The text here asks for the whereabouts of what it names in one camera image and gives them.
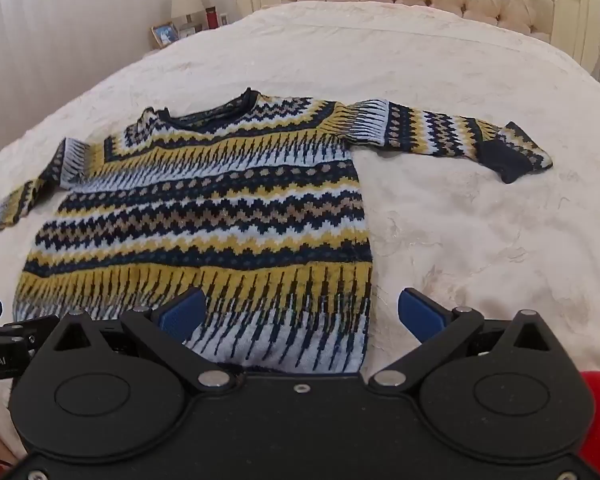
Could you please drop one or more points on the navy yellow patterned knit sweater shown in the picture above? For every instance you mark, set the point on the navy yellow patterned knit sweater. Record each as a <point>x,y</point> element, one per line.
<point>205,220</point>

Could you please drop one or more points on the red bottle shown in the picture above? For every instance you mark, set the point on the red bottle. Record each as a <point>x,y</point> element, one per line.
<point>211,19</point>

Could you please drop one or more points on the cream white bedspread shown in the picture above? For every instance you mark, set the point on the cream white bedspread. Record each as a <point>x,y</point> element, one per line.
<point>455,240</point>

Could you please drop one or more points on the white curtain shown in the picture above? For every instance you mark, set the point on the white curtain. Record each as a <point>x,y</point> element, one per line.
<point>55,35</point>

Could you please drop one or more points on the gold picture frame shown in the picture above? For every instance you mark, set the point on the gold picture frame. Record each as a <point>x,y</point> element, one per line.
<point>164,35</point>

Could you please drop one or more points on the small white box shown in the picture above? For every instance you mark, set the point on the small white box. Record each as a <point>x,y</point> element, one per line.
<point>224,19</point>

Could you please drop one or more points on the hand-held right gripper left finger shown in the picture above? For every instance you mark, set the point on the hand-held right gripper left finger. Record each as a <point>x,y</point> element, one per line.
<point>182,312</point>

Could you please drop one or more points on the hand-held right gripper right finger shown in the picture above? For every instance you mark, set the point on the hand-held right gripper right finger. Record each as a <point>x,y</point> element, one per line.
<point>422,315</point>

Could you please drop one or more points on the white table lamp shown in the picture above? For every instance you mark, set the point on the white table lamp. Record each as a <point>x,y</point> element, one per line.
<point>186,2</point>

